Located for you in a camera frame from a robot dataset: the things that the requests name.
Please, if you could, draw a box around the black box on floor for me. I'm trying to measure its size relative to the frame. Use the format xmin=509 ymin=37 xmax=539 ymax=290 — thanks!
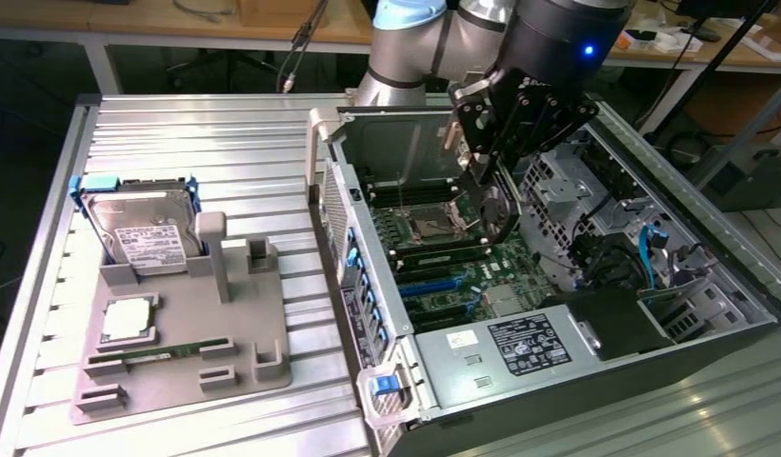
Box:
xmin=704 ymin=147 xmax=781 ymax=213

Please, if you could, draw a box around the metal socket cover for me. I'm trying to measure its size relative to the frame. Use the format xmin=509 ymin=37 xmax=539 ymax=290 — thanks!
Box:
xmin=448 ymin=189 xmax=477 ymax=226

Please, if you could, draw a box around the silver power supply unit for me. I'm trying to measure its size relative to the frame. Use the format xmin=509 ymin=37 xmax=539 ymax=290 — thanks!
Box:
xmin=413 ymin=304 xmax=605 ymax=411

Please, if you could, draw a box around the black graphics card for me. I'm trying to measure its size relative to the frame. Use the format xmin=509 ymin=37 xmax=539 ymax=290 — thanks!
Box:
xmin=440 ymin=121 xmax=525 ymax=248

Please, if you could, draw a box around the silver CPU chip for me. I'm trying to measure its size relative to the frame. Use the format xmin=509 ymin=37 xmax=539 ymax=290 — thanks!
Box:
xmin=98 ymin=298 xmax=160 ymax=342

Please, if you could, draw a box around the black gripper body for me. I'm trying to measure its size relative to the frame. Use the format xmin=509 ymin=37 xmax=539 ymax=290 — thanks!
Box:
xmin=489 ymin=0 xmax=633 ymax=100

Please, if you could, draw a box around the black labelled RAM stick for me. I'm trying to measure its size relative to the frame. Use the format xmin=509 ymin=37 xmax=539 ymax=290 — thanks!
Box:
xmin=393 ymin=246 xmax=483 ymax=274

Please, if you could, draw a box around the green RAM stick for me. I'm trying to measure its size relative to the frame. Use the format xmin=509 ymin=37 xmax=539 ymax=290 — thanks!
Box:
xmin=120 ymin=338 xmax=229 ymax=366

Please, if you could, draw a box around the hard disk in blue caddy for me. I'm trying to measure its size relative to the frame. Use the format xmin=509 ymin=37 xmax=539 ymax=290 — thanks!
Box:
xmin=66 ymin=174 xmax=205 ymax=278

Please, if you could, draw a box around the wooden desk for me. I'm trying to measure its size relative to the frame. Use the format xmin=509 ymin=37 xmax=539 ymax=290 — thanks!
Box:
xmin=0 ymin=0 xmax=781 ymax=96

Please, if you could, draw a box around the blue wire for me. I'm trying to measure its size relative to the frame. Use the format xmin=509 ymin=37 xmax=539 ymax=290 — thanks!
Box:
xmin=635 ymin=222 xmax=669 ymax=292

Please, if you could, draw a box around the blue expansion slot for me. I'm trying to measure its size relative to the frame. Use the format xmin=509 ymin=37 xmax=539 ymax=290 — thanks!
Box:
xmin=397 ymin=274 xmax=472 ymax=299

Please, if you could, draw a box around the grey metal frame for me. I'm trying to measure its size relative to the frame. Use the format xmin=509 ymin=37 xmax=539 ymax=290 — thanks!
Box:
xmin=687 ymin=83 xmax=781 ymax=191

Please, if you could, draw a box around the open PC case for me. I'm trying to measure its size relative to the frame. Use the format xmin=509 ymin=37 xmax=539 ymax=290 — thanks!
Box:
xmin=304 ymin=102 xmax=781 ymax=457

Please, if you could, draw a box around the CPU socket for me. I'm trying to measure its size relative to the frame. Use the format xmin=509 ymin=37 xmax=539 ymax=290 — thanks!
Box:
xmin=395 ymin=202 xmax=471 ymax=243

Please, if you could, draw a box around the green motherboard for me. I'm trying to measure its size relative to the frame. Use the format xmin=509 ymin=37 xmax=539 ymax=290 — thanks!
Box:
xmin=366 ymin=175 xmax=564 ymax=334

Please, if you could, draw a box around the silver disk bay cage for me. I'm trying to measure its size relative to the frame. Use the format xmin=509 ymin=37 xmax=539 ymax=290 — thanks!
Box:
xmin=515 ymin=128 xmax=624 ymax=230

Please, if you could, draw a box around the hanging cable with connector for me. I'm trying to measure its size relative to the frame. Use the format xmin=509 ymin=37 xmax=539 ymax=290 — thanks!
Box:
xmin=277 ymin=0 xmax=333 ymax=94

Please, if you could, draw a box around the grey parts rack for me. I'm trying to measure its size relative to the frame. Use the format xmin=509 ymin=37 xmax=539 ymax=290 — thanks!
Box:
xmin=68 ymin=209 xmax=296 ymax=427

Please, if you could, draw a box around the black tripod pole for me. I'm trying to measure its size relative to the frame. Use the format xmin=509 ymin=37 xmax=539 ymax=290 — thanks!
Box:
xmin=636 ymin=0 xmax=781 ymax=132

